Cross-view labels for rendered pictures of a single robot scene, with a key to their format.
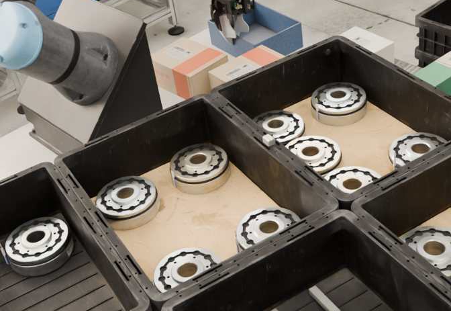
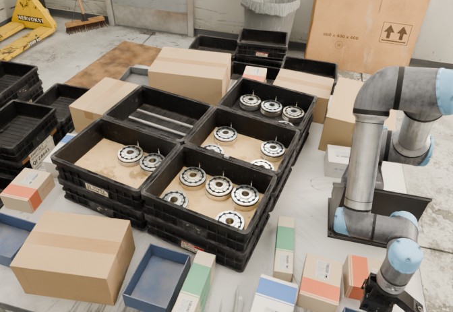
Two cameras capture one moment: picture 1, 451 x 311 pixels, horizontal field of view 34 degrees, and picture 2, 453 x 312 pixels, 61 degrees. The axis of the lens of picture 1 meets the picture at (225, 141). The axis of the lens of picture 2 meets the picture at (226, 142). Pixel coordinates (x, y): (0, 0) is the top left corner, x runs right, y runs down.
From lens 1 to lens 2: 194 cm
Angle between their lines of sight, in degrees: 96
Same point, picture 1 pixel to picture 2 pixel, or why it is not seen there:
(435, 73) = (194, 282)
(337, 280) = not seen: hidden behind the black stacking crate
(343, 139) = (215, 209)
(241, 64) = (330, 277)
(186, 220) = (247, 156)
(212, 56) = (356, 279)
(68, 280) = not seen: hidden behind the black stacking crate
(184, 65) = (363, 263)
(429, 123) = (175, 216)
